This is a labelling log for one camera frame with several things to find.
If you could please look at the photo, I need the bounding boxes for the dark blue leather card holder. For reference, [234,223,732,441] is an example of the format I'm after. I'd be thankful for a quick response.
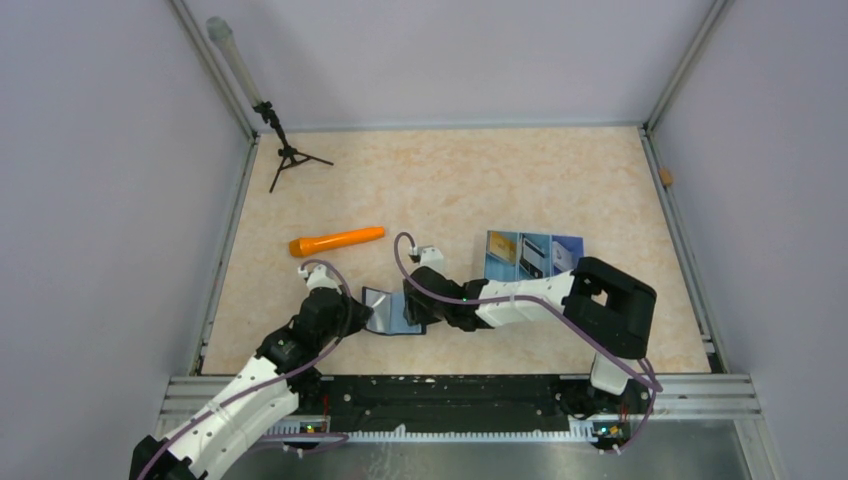
[362,287,426,336]

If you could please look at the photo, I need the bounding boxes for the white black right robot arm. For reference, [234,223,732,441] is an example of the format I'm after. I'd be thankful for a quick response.
[403,257,663,412]

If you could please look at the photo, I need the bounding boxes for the orange flashlight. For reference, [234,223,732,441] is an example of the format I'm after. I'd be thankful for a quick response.
[288,226,386,258]

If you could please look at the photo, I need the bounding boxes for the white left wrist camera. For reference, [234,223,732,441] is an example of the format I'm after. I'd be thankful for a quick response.
[298,263,341,292]

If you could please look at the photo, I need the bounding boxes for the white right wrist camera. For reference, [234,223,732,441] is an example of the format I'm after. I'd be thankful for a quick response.
[409,246,445,274]

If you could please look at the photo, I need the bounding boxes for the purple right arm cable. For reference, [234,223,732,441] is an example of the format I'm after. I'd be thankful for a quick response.
[393,231,664,454]

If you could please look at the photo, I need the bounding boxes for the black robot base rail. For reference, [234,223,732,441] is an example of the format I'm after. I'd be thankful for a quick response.
[296,374,650,434]

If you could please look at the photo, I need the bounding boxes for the black mini tripod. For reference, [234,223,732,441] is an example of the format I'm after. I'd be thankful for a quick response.
[252,101,335,193]

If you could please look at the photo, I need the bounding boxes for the light blue drawer organizer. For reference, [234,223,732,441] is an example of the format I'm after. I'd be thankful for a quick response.
[483,230,585,282]

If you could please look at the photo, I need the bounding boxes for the grey tube on tripod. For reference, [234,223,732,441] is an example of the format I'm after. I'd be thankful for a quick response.
[205,16,263,109]

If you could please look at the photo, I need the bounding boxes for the small tan block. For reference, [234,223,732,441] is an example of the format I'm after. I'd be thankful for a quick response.
[658,167,674,188]

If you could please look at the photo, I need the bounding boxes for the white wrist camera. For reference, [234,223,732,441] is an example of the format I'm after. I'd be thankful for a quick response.
[409,246,445,274]
[298,263,341,292]

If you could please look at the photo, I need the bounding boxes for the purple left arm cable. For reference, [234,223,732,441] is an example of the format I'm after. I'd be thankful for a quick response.
[135,259,356,480]

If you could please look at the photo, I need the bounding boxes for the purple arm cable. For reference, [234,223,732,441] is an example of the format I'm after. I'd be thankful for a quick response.
[135,259,356,480]
[393,231,664,454]

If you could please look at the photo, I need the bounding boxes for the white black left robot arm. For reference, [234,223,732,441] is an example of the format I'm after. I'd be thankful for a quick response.
[129,287,373,479]

